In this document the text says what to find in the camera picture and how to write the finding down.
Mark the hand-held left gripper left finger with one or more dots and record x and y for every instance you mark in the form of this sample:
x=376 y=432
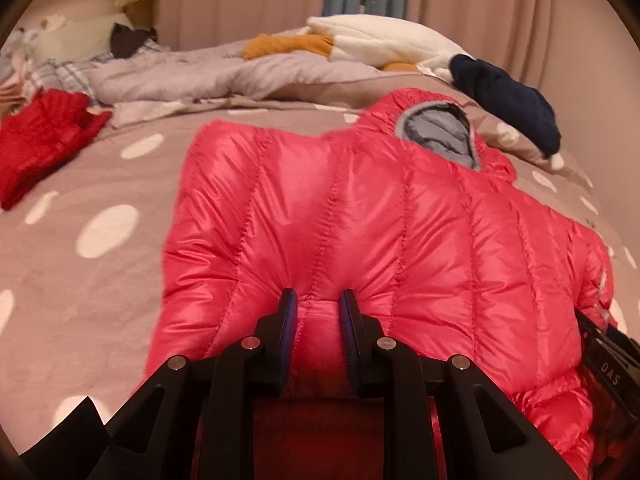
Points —
x=288 y=332

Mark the red puffer jacket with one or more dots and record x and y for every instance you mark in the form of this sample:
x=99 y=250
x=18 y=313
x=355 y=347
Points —
x=375 y=210

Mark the navy blue garment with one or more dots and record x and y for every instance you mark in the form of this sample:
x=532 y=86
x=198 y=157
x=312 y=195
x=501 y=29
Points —
x=510 y=95

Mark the mustard yellow cloth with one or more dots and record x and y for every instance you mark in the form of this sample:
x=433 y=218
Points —
x=400 y=66
x=280 y=46

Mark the light grey quilt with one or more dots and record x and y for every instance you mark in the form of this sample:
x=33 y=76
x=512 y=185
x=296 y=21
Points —
x=200 y=70

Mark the white fleece garment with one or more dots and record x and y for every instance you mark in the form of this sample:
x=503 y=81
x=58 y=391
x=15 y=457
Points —
x=380 y=35

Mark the pink curtain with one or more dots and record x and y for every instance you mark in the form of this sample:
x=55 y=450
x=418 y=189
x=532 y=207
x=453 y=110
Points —
x=240 y=0

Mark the red knitted garment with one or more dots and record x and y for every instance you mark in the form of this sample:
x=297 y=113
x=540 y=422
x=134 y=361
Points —
x=40 y=140

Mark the plaid pillow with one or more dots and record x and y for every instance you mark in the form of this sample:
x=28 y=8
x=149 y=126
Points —
x=65 y=77

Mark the blue and white patterned cloth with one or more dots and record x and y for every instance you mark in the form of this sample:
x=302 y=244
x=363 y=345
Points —
x=17 y=52

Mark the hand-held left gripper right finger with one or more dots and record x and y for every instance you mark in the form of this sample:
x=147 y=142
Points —
x=350 y=342

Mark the white pillow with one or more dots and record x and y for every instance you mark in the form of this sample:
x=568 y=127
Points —
x=75 y=35

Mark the pink cloth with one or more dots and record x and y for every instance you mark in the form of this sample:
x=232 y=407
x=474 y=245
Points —
x=12 y=95

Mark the dark brown cloth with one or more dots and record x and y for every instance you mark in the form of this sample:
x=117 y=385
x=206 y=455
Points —
x=130 y=40

